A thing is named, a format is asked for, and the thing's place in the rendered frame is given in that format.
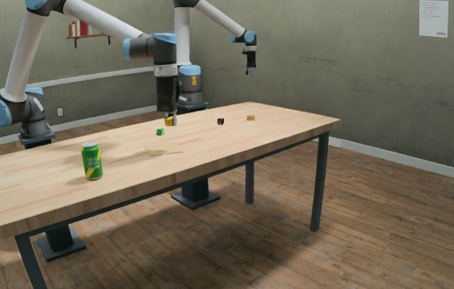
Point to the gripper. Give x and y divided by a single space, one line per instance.
167 94
251 59

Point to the yellow die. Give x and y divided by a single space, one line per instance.
169 121

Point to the green die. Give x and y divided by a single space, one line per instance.
160 131

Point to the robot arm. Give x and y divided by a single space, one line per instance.
22 60
183 36

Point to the tan mat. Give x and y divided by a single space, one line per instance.
163 149

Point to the black die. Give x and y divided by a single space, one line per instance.
220 121

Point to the tan round disc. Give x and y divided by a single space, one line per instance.
250 118

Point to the wooden table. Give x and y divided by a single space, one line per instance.
251 132

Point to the green can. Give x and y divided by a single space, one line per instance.
92 160

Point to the red book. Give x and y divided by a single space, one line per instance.
83 28

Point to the tan book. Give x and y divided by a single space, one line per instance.
72 29

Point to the white paper sheet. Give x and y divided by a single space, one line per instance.
433 18

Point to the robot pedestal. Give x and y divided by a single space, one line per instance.
60 241
195 192

